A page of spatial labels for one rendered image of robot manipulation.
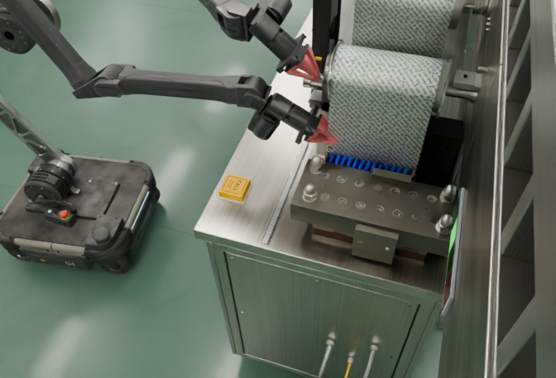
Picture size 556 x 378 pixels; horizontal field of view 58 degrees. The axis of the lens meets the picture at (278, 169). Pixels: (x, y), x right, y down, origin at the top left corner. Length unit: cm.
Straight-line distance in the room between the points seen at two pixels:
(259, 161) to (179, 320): 98
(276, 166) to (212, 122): 156
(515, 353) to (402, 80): 74
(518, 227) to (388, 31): 83
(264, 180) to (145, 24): 271
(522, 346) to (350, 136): 84
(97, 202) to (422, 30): 161
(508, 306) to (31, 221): 212
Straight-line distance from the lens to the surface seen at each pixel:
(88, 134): 313
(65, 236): 234
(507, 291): 65
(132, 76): 134
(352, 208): 121
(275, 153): 151
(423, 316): 138
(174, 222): 253
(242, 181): 141
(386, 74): 116
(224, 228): 134
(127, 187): 242
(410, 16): 133
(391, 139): 126
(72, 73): 141
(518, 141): 74
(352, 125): 125
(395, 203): 124
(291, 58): 116
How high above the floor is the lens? 198
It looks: 48 degrees down
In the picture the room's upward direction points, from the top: 3 degrees counter-clockwise
